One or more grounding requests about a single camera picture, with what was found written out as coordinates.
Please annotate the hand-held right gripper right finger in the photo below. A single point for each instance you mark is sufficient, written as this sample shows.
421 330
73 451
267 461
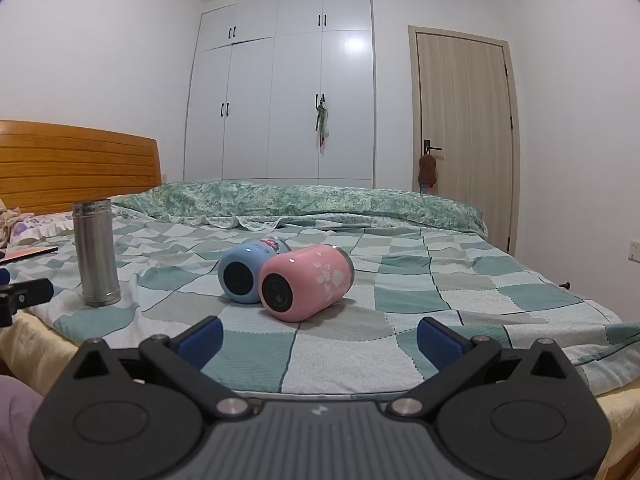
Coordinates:
439 341

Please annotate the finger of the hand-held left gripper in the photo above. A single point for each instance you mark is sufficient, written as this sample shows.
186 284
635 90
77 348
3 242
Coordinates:
30 292

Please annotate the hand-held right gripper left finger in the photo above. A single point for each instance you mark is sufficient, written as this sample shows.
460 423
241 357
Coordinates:
202 338

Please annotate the blue cup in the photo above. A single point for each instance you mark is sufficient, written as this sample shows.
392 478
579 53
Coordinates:
245 260

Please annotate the pink cup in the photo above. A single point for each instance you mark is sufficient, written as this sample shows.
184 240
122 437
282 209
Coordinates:
315 280

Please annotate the stainless steel thermos cup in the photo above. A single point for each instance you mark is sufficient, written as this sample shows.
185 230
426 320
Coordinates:
96 255

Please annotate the yellow mattress sheet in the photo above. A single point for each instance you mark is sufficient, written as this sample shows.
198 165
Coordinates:
20 340

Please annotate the green checkered bedsheet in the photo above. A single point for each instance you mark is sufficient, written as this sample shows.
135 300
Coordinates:
450 285

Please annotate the white purple floral pillow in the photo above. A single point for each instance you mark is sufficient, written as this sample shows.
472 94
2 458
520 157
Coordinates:
42 225

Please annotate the beige crumpled cloth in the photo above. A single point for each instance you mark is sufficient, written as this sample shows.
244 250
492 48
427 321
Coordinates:
11 222

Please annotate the wooden headboard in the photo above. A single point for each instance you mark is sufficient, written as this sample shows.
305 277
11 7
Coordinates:
75 170

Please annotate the purple cloth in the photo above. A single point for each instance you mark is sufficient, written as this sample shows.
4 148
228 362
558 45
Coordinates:
15 425

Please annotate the green floral duvet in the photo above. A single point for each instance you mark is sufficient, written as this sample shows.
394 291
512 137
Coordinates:
300 202

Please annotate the brown plush pendant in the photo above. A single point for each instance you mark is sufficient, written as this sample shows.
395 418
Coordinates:
428 169

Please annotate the beige wooden door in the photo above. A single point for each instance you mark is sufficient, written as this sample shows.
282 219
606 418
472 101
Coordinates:
465 110

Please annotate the white wardrobe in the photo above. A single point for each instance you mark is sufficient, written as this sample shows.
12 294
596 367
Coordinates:
250 110

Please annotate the green hanging charm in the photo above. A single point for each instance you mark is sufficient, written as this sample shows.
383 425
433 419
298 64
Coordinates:
321 122

